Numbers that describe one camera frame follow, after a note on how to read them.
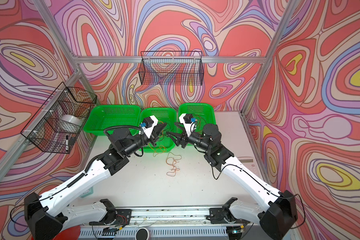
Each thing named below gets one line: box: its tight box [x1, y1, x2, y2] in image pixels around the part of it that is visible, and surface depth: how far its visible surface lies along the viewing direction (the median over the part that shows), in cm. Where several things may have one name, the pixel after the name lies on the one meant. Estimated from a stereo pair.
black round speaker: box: [135, 227, 150, 240], surface depth 66 cm
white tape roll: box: [58, 114, 84, 127], surface depth 75 cm
